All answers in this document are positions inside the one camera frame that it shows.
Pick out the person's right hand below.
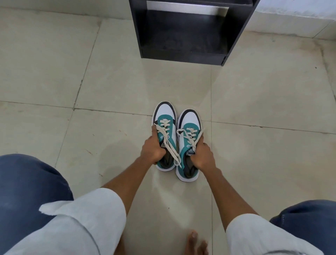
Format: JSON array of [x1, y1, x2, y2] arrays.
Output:
[[188, 132, 217, 173]]

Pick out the teal white sneaker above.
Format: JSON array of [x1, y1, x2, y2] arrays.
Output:
[[152, 101, 182, 172], [175, 109, 204, 183]]

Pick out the person's right forearm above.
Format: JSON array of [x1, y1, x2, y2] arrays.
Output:
[[201, 168, 259, 233]]

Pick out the black wooden shelf unit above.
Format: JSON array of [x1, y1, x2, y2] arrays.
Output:
[[128, 0, 260, 67]]

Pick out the blue trousers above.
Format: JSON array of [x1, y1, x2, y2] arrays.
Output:
[[0, 154, 336, 255]]

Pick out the person's left hand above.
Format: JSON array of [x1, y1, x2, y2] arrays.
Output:
[[140, 125, 166, 166]]

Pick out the person's left forearm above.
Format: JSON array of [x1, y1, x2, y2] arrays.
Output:
[[101, 157, 153, 215]]

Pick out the person's bare foot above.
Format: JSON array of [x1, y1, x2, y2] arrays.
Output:
[[184, 230, 209, 255]]

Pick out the white shirt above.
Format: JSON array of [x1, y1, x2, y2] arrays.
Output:
[[5, 188, 325, 255]]

